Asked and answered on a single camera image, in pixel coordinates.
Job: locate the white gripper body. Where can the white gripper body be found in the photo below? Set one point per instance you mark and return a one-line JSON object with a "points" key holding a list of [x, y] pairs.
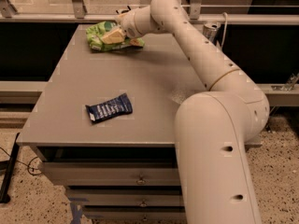
{"points": [[128, 24]]}

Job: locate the green rice chip bag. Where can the green rice chip bag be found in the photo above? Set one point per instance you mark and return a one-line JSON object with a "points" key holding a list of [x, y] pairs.
{"points": [[96, 32]]}

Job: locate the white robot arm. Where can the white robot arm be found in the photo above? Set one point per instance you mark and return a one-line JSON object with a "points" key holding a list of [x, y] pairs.
{"points": [[211, 127]]}

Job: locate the blue rxbar blueberry wrapper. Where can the blue rxbar blueberry wrapper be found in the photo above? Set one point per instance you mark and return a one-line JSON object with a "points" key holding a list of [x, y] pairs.
{"points": [[110, 109]]}

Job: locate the silver energy drink can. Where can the silver energy drink can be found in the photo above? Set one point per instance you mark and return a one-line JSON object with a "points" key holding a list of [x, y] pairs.
{"points": [[211, 30]]}

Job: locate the grey drawer cabinet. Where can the grey drawer cabinet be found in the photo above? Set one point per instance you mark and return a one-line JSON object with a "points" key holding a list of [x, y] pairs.
{"points": [[158, 132]]}

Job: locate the top grey drawer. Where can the top grey drawer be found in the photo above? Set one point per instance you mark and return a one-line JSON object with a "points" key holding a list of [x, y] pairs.
{"points": [[109, 174]]}

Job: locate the grey drawer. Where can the grey drawer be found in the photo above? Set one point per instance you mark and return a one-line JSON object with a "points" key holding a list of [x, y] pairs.
{"points": [[127, 196], [109, 174], [134, 213]]}

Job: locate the middle grey drawer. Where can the middle grey drawer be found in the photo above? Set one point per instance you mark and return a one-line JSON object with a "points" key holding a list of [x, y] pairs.
{"points": [[127, 196]]}

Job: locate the black floor stand bar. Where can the black floor stand bar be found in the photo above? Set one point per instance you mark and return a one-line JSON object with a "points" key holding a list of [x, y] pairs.
{"points": [[9, 168]]}

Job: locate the bottom grey drawer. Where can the bottom grey drawer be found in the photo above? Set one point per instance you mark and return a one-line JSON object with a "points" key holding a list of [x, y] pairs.
{"points": [[134, 213]]}

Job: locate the metal railing frame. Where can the metal railing frame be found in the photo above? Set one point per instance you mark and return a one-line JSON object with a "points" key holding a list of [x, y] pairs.
{"points": [[253, 12]]}

